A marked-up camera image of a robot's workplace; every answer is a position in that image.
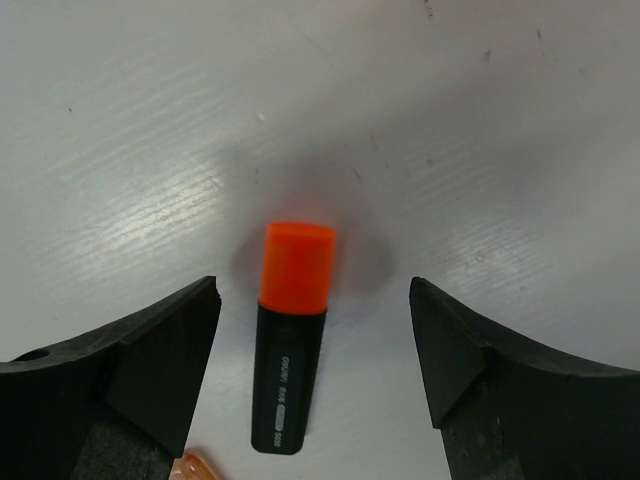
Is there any orange and black highlighter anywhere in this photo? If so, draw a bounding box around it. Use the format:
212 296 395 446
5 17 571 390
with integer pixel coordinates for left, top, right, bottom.
251 222 336 455

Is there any orange translucent case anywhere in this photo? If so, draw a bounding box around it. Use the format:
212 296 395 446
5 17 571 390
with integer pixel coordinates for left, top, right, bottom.
168 448 225 480

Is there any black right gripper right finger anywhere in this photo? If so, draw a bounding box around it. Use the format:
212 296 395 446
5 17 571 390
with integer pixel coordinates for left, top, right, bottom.
409 277 639 479

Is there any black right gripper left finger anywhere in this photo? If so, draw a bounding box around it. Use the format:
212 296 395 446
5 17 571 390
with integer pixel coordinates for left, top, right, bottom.
1 276 221 479

